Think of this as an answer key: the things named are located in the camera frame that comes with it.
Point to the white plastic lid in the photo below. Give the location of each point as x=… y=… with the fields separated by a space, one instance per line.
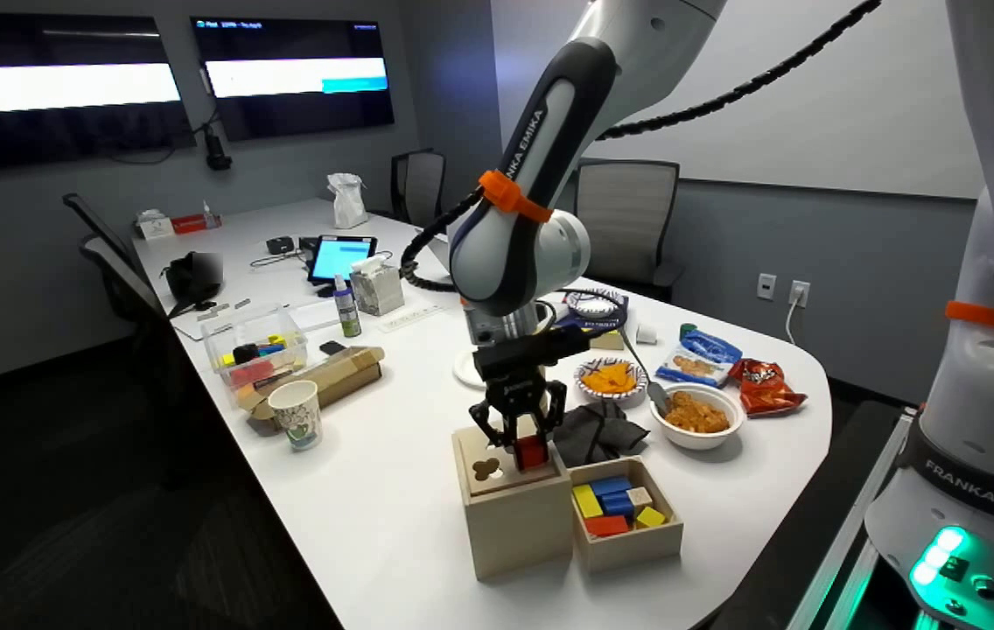
x=467 y=374

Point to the wall monitor screen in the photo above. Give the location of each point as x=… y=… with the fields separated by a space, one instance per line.
x=84 y=87
x=295 y=76

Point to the brown wooden block box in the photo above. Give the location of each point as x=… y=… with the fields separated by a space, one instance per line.
x=620 y=515

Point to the clear bin with items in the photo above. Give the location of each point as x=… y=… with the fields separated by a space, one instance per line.
x=255 y=349

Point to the blue snack bag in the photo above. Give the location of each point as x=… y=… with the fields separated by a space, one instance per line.
x=701 y=357

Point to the patterned paper bowl of chips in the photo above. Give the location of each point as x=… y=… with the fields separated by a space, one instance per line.
x=609 y=378

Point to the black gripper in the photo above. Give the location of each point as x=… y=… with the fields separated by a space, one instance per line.
x=517 y=376

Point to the small bottle blue label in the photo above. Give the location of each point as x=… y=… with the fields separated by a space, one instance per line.
x=349 y=308

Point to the tablet with blue screen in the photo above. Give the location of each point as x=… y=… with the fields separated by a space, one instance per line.
x=333 y=256

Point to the metal spoon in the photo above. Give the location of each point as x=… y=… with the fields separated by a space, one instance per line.
x=657 y=394

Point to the paper bowl with white contents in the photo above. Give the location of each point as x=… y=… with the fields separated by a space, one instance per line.
x=598 y=308

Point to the white tissue box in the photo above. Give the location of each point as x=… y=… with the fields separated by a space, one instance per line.
x=375 y=284

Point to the patterned paper cup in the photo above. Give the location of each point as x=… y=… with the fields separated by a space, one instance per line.
x=295 y=412

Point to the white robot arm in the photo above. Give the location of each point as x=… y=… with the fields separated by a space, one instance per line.
x=508 y=244

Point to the white bowl of pretzels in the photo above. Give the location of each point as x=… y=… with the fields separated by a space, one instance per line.
x=699 y=419

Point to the black office chair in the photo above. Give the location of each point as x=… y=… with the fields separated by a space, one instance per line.
x=417 y=180

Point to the red Doritos chip bag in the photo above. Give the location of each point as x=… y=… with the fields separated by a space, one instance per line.
x=766 y=391

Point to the wooden shape sorter box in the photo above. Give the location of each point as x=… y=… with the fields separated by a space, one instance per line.
x=517 y=521

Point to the white plastic bag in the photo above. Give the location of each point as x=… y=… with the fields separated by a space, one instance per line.
x=349 y=198

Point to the dark grey cloth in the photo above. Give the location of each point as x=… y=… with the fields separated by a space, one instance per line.
x=598 y=431

